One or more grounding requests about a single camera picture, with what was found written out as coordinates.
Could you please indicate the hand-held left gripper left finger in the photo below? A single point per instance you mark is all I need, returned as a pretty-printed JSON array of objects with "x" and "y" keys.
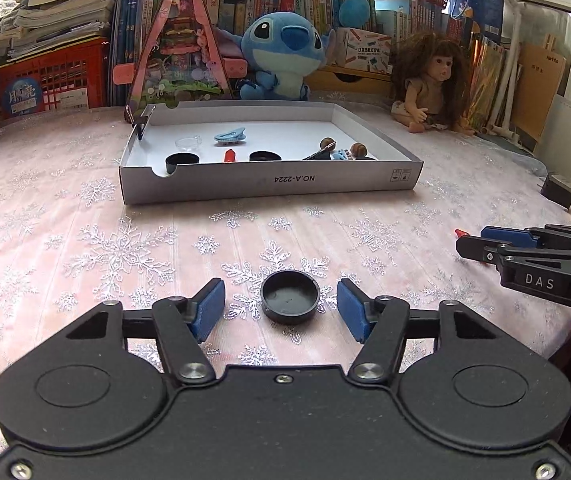
[{"x": 208, "y": 310}]

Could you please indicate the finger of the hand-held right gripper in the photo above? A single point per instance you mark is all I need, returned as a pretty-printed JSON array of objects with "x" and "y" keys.
[
  {"x": 475, "y": 249},
  {"x": 505, "y": 236}
]

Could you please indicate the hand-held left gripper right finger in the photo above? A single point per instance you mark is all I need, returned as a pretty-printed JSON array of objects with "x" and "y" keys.
[{"x": 353, "y": 310}]

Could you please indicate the shallow black lid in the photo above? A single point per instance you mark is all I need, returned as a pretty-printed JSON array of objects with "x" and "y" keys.
[{"x": 290, "y": 297}]

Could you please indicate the grey cardboard box tray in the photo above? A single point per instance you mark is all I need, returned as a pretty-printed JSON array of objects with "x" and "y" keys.
[{"x": 285, "y": 180}]

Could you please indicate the black round cap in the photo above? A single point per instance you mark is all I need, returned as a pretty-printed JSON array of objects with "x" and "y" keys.
[{"x": 183, "y": 162}]

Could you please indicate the brown nut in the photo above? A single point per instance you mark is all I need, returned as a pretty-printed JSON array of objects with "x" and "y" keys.
[
  {"x": 359, "y": 150},
  {"x": 328, "y": 143}
]

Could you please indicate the black disc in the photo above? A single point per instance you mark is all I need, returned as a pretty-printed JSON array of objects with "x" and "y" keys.
[{"x": 264, "y": 156}]

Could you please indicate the clear plastic dome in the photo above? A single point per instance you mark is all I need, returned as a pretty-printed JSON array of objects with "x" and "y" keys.
[{"x": 189, "y": 142}]

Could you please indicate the light blue hair clip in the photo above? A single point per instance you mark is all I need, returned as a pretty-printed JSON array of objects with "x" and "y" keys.
[{"x": 230, "y": 136}]

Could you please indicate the black power adapter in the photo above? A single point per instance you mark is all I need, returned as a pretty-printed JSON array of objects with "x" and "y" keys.
[{"x": 558, "y": 191}]

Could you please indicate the small blue toy figure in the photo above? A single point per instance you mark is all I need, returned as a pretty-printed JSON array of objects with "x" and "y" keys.
[{"x": 340, "y": 155}]

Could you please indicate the small red item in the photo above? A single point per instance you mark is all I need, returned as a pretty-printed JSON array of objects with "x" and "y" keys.
[{"x": 228, "y": 155}]

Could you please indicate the gold foil paper rolls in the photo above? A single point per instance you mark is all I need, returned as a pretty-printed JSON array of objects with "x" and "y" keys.
[{"x": 485, "y": 80}]

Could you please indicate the brown haired doll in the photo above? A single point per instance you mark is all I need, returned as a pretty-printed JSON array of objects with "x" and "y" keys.
[{"x": 435, "y": 75}]

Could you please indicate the pink snowflake tablecloth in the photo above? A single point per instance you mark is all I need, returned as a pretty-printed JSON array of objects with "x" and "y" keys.
[{"x": 65, "y": 200}]

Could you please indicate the black binder clip on tray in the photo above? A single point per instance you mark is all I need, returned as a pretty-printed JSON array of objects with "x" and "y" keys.
[{"x": 140, "y": 127}]

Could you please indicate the wooden drawer shelf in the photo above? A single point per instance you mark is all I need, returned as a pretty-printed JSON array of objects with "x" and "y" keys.
[{"x": 335, "y": 82}]

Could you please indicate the colourful printed cardboard box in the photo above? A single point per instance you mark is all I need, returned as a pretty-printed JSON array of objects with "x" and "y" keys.
[{"x": 365, "y": 50}]

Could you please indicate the blue cardboard package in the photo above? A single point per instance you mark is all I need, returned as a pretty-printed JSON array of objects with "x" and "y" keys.
[{"x": 475, "y": 5}]

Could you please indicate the row of blue spine books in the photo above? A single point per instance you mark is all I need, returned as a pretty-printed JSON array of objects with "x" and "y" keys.
[{"x": 415, "y": 17}]

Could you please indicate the pink triangular dollhouse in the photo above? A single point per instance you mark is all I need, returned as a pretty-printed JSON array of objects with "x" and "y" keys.
[{"x": 180, "y": 45}]

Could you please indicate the blue alien plush toy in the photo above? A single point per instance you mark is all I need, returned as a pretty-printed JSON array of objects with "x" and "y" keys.
[{"x": 280, "y": 50}]

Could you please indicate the red plastic crate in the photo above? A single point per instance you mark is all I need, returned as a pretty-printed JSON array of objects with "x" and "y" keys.
[{"x": 60, "y": 80}]

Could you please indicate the row of white spine books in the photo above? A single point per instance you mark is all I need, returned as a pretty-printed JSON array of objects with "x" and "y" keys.
[{"x": 320, "y": 0}]

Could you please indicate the row of blue upright books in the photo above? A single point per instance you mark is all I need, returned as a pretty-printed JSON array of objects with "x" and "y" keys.
[{"x": 130, "y": 20}]

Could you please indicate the row of dark books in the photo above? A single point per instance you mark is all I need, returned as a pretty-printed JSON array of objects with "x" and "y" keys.
[{"x": 230, "y": 10}]

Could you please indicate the stack of books and papers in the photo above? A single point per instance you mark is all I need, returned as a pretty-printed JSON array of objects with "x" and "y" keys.
[{"x": 60, "y": 10}]

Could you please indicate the white pipe frame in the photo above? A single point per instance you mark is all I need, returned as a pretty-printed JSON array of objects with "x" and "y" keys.
[{"x": 515, "y": 25}]

